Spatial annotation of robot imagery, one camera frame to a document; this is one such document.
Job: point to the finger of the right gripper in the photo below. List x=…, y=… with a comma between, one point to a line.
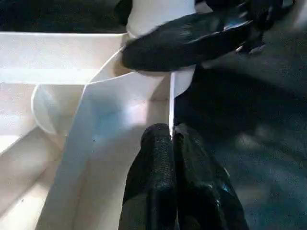
x=182, y=43

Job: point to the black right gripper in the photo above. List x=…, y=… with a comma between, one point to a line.
x=259, y=19

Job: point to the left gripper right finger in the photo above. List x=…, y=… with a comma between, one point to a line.
x=206, y=191

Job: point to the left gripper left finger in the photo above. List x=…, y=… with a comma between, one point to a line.
x=153, y=187

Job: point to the white plastic table leg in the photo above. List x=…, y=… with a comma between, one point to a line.
x=158, y=12

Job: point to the black work mat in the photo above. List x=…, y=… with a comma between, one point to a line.
x=254, y=143

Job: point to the white plastic table top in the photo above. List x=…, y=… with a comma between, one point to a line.
x=48, y=72

